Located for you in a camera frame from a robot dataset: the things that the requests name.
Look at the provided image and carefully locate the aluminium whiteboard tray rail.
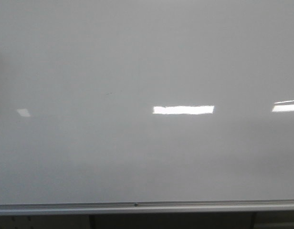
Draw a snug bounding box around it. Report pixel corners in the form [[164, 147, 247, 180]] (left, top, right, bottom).
[[0, 199, 294, 216]]

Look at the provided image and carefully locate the white whiteboard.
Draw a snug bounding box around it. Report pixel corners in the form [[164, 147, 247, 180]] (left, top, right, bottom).
[[0, 0, 294, 204]]

